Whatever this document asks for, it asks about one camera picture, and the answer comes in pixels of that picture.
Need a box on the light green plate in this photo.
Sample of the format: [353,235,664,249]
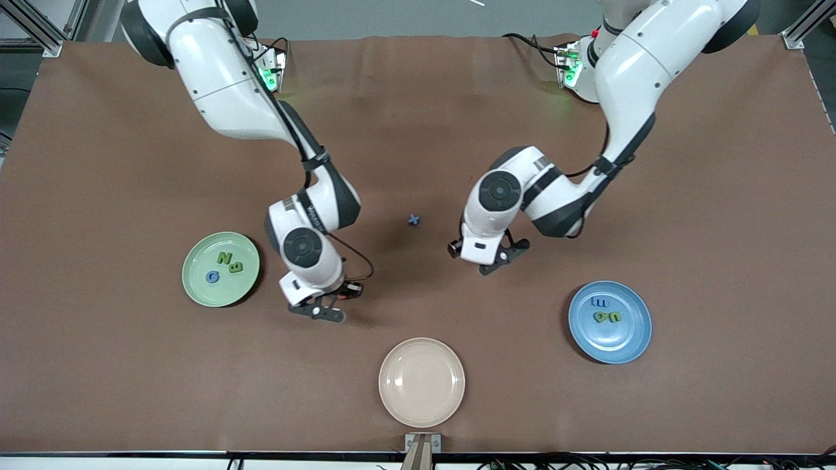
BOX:
[182,232,261,308]

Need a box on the beige plate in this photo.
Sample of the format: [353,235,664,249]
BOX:
[378,337,466,429]

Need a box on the blue plate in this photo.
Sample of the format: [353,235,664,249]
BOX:
[568,281,652,365]

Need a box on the brown table cover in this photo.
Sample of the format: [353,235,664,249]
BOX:
[0,34,836,456]

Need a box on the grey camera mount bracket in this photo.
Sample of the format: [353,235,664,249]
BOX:
[404,433,442,470]

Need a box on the black left base cable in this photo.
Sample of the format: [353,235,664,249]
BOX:
[502,33,564,69]

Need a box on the aluminium frame profile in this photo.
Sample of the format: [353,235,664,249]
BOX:
[0,0,90,58]
[780,0,836,50]

